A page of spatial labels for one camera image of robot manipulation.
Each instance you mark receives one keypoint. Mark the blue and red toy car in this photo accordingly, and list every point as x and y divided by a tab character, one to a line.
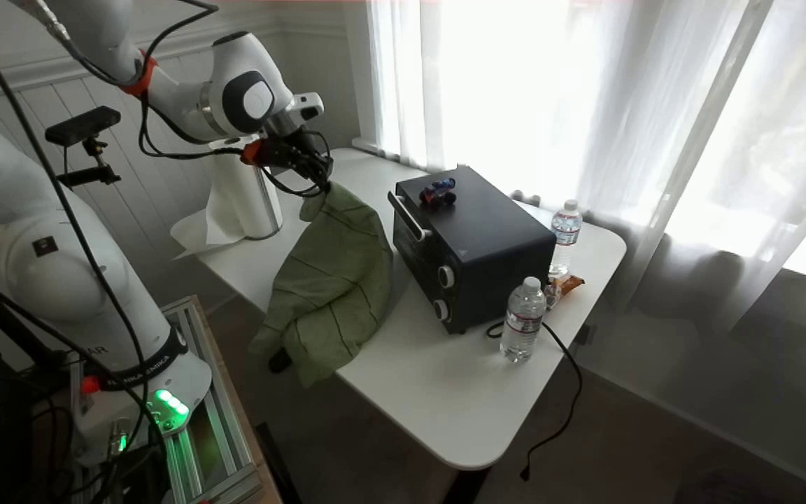
437	190

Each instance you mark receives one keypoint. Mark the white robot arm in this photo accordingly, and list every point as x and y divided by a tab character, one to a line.
39	242

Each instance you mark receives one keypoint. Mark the clear plastic water bottle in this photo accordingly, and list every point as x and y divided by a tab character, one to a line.
522	323
565	224

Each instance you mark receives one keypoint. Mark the white sheer curtain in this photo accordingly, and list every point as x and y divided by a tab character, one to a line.
607	112

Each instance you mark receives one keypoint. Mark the green towel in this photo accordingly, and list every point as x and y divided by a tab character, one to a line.
333	282

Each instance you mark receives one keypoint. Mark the white paper towel roll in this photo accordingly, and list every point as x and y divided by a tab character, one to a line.
243	196

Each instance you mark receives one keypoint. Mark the black camera on mount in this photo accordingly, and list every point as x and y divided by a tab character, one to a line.
85	130

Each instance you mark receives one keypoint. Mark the orange wrapped sweet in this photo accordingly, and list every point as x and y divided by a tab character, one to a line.
572	282

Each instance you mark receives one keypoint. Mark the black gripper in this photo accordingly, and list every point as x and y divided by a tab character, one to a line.
291	155

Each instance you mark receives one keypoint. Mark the black toaster oven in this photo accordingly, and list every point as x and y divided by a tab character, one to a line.
476	242

